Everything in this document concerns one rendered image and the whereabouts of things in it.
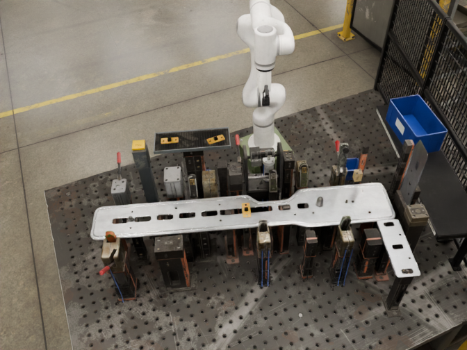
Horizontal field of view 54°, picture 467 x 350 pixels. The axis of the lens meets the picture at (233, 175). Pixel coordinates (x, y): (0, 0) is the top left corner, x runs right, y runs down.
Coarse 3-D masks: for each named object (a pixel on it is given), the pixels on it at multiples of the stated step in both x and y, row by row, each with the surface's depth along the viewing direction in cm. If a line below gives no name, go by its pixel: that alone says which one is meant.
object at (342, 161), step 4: (340, 144) 207; (344, 144) 206; (348, 144) 206; (340, 148) 207; (344, 148) 205; (340, 152) 208; (344, 152) 204; (340, 156) 209; (344, 156) 210; (340, 160) 210; (344, 160) 212; (340, 164) 212; (344, 164) 213; (344, 168) 213; (344, 172) 215
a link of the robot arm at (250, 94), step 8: (248, 16) 212; (240, 24) 213; (248, 24) 212; (240, 32) 214; (248, 32) 214; (248, 40) 216; (256, 72) 228; (248, 80) 235; (256, 80) 230; (248, 88) 234; (256, 88) 235; (248, 96) 235; (256, 96) 235; (248, 104) 238; (256, 104) 238
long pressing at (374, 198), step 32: (320, 192) 215; (352, 192) 214; (384, 192) 214; (96, 224) 207; (128, 224) 206; (160, 224) 206; (192, 224) 205; (224, 224) 204; (256, 224) 204; (288, 224) 204; (320, 224) 202
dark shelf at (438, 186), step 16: (384, 112) 249; (384, 128) 243; (400, 144) 231; (432, 160) 222; (432, 176) 215; (448, 176) 215; (432, 192) 208; (448, 192) 208; (464, 192) 208; (432, 208) 202; (448, 208) 202; (464, 208) 201; (432, 224) 196; (448, 224) 196; (464, 224) 195
